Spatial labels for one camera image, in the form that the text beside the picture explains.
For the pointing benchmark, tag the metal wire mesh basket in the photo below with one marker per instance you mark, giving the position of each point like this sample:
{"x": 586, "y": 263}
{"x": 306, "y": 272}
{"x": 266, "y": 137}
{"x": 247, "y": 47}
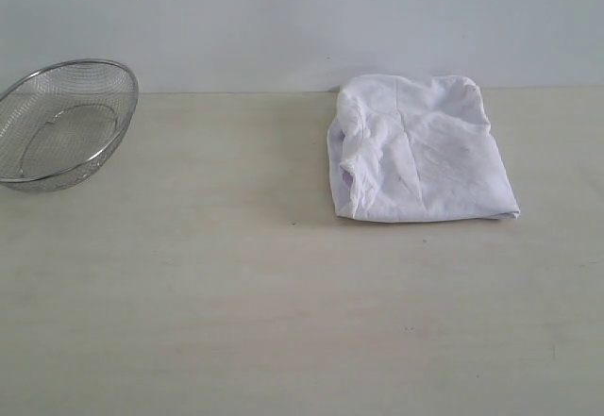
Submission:
{"x": 61, "y": 123}

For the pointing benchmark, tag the white t-shirt red lettering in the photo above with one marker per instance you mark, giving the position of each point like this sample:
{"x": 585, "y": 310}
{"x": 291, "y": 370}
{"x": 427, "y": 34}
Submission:
{"x": 415, "y": 151}

